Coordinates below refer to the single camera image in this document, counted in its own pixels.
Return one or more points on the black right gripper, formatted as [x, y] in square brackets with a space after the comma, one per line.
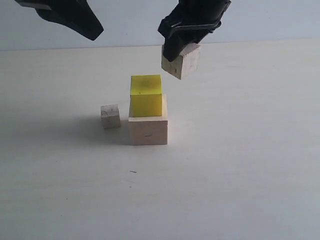
[189, 22]

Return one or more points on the yellow cube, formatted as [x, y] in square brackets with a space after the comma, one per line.
[146, 95]

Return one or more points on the small natural wooden cube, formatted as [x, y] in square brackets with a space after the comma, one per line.
[110, 116]

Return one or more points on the large pale wooden cube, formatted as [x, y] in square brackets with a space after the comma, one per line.
[152, 130]

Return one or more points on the medium natural wooden cube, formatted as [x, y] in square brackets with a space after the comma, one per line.
[184, 64]

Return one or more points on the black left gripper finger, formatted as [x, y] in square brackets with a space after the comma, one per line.
[73, 14]

